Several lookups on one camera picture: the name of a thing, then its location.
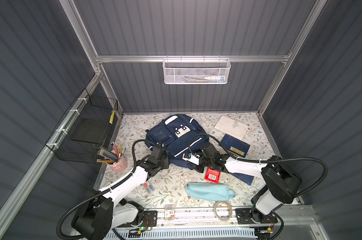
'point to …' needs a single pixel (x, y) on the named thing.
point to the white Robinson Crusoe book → (234, 128)
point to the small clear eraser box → (169, 214)
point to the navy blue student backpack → (180, 134)
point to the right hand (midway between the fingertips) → (190, 162)
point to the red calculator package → (212, 175)
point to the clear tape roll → (230, 212)
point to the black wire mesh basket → (84, 128)
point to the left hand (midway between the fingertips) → (164, 159)
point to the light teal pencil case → (208, 191)
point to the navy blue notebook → (237, 148)
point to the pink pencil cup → (121, 165)
